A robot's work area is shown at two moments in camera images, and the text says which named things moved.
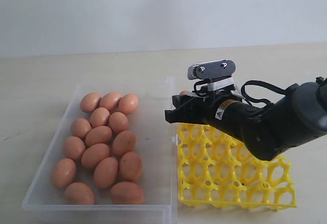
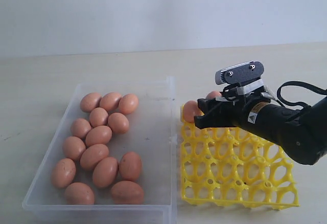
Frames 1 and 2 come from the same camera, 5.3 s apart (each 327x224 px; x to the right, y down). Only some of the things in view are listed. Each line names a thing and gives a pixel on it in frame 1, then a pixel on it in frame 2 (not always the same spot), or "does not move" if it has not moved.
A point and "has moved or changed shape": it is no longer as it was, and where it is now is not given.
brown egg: [126, 193] does not move
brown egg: [184, 92] has moved or changed shape
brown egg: [105, 172] does not move
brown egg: [93, 153] does not move
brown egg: [124, 141] has moved or changed shape
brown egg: [130, 165] does not move
